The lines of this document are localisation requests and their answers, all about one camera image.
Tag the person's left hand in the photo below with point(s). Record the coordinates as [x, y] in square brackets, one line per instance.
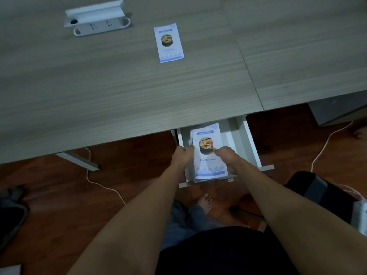
[181, 156]

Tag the person's right hand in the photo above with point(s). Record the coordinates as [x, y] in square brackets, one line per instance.
[228, 158]

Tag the person's right thumb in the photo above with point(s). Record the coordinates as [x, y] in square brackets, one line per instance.
[219, 151]

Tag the person's left thumb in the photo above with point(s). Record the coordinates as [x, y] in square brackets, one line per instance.
[189, 148]

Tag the stack of blue white leaflets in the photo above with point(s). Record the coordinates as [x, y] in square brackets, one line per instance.
[208, 153]

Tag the person's left forearm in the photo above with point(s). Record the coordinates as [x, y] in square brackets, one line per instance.
[134, 220]

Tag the person's right forearm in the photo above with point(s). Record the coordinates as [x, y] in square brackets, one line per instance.
[298, 223]

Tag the white open desk drawer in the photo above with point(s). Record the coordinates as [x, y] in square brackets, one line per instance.
[243, 140]

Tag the person's blue trouser leg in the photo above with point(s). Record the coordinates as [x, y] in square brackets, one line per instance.
[186, 220]

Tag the person's black shirt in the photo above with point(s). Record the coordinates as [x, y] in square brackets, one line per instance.
[226, 252]

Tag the blue white food leaflet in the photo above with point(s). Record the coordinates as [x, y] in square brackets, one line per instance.
[169, 42]

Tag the black office chair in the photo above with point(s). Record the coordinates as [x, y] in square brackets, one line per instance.
[318, 194]

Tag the grey metal desk leg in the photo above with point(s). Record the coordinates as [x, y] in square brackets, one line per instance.
[77, 160]

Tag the white desk power socket box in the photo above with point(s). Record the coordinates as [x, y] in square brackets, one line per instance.
[96, 18]

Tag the black bag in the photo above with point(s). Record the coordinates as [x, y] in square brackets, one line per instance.
[10, 217]

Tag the grey pedestal cabinet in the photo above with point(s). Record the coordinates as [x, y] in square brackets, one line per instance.
[338, 107]

